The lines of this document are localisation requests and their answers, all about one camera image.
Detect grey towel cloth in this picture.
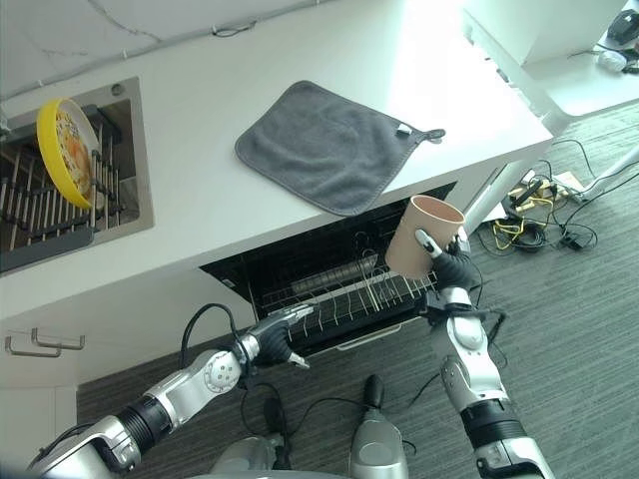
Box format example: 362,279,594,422
234,80,446,218

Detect robot leg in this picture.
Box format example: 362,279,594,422
212,396,291,479
348,373,411,479

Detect dishwasher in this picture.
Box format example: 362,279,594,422
198,182,458,358

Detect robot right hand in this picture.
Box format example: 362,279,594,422
413,230,480,291

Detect silver drawer handle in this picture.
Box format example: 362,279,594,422
5,335,63,358
30,326,86,346

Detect yellow patterned plate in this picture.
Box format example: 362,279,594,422
36,97,101,210

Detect black dish drying rack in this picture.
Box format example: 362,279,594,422
0,103,126,265

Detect white desk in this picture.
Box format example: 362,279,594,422
461,0,639,201

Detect white round object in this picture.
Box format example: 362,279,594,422
597,49,628,72

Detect stainless steel sink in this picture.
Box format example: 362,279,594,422
0,76,157,278

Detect white kitchen counter cabinet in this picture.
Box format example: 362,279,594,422
0,0,555,400

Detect robot right leg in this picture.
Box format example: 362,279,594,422
348,373,411,479

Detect grey wall cable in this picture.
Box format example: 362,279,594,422
0,0,320,96

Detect black computer mouse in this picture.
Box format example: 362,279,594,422
609,10,639,42

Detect beige cup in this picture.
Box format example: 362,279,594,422
384,196,466,278

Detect robot left leg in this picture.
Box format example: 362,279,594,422
212,396,291,479

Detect tangle of floor cables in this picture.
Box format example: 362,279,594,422
476,139,600,255

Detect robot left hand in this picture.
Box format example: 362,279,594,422
251,305,316,370

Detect dishwasher wire rack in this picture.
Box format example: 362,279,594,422
254,234,440,345

